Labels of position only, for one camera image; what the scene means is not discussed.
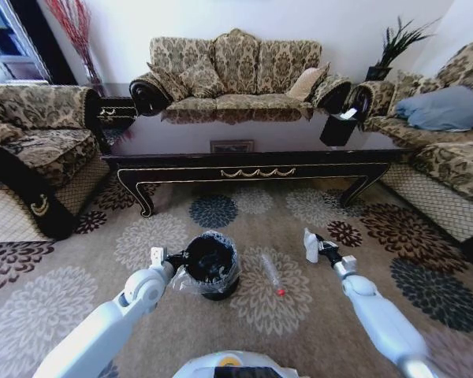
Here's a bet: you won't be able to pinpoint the floral square pillow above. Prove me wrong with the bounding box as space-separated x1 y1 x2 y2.
177 58 225 99
311 62 334 99
145 61 184 102

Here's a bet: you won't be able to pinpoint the beige plain pillow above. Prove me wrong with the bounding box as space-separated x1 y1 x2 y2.
286 67 321 102

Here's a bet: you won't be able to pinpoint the black round trash bin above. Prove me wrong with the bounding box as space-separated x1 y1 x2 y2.
181 231 240 302

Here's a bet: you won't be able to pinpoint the small framed tray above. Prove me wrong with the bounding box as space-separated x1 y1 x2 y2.
209 139 255 154

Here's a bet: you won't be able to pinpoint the glass floor vase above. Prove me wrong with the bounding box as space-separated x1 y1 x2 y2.
84 62 104 98

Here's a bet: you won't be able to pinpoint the dark curtain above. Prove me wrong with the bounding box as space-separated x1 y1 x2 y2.
19 0 80 86

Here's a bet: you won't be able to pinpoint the floral sofa with lattice skirt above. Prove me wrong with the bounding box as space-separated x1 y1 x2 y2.
354 39 473 272

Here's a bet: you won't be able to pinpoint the clear bottle with red cap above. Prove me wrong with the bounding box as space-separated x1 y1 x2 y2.
259 251 287 297

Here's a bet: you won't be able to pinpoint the white robot front shell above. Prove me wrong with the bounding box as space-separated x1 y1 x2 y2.
173 351 300 378

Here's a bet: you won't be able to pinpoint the clear plastic bin liner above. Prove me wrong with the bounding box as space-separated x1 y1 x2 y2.
169 230 241 296

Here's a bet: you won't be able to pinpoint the window with white frame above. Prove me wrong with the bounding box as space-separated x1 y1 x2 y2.
0 0 50 86

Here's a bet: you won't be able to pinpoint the green spiky plant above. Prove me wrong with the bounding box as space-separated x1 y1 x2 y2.
378 15 442 69

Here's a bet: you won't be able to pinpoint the floral sofa with black trim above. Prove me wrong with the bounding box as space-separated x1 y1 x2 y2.
0 72 111 241

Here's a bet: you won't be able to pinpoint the floral patterned rug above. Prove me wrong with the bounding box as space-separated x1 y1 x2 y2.
0 179 473 378

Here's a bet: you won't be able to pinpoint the black plant pot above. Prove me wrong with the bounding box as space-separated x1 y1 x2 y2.
365 65 393 83

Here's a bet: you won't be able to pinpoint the blue grey cushion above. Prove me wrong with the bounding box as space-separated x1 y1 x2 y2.
394 85 473 132

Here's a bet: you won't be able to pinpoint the dark side table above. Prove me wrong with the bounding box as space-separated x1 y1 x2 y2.
96 95 138 155

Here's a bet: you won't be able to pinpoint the black tissue box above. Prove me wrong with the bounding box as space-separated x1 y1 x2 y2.
318 106 359 146

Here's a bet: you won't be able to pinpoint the red decorative branches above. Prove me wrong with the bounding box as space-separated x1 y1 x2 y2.
45 0 100 86

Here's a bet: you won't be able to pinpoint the white paper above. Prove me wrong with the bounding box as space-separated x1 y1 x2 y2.
302 227 322 264

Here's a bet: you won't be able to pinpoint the three-seat floral sofa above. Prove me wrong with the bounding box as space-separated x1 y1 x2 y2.
128 28 354 123

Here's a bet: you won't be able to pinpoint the dark glossy coffee table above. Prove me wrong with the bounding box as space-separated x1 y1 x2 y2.
100 106 415 218

